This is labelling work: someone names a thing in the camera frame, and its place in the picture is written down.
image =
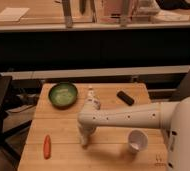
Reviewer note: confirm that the black rectangular block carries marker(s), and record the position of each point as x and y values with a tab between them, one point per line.
124	97

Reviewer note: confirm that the white paper sheet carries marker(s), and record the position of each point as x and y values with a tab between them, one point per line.
10	14

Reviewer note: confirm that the green bowl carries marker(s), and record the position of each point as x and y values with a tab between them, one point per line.
63	94

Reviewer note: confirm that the white bottle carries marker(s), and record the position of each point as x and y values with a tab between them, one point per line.
92	97

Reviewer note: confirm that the orange carrot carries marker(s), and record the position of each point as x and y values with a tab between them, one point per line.
47	147

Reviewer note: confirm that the white paper cup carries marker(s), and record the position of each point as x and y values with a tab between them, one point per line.
137	141

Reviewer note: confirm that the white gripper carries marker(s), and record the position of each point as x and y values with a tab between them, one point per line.
86	131

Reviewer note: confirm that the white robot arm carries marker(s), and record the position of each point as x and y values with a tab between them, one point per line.
173	116

